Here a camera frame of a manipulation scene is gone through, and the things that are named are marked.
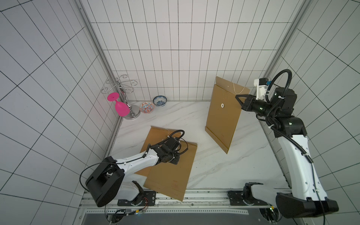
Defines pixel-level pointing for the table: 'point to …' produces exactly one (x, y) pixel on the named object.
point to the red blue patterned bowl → (146, 107)
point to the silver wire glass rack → (123, 86)
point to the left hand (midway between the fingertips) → (173, 159)
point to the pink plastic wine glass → (121, 108)
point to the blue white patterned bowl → (160, 101)
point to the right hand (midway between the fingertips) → (237, 94)
